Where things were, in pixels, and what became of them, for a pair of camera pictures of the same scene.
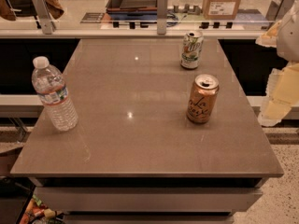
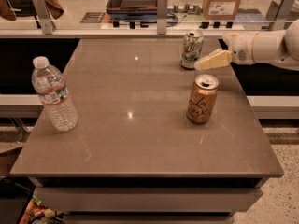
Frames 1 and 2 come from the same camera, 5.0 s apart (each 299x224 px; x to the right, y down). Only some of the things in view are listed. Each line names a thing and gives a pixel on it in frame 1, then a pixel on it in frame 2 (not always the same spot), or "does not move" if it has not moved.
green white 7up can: (192, 50) does not move
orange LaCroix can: (203, 97) does not move
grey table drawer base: (148, 200) does not move
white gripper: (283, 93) to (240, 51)
